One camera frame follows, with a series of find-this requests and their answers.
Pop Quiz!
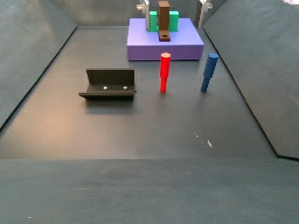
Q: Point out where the purple square base board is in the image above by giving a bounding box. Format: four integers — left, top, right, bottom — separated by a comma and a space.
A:
125, 18, 204, 61

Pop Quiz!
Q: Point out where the black angle bracket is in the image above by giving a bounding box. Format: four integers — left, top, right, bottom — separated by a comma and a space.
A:
79, 68, 136, 99

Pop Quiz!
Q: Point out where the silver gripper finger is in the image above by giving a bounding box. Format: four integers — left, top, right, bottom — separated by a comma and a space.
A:
198, 0, 212, 28
136, 0, 151, 30

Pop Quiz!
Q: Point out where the brown upright bracket block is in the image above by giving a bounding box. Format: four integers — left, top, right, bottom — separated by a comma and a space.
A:
157, 1, 171, 42

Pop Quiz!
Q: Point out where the red stepped peg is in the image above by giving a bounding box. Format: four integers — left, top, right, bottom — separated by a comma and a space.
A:
160, 52, 171, 93

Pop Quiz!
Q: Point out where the blue stepped peg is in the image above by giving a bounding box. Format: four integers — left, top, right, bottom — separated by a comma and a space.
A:
200, 52, 219, 93

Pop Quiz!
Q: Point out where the green rectangular block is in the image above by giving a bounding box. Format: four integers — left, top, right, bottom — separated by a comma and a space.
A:
148, 10, 180, 32

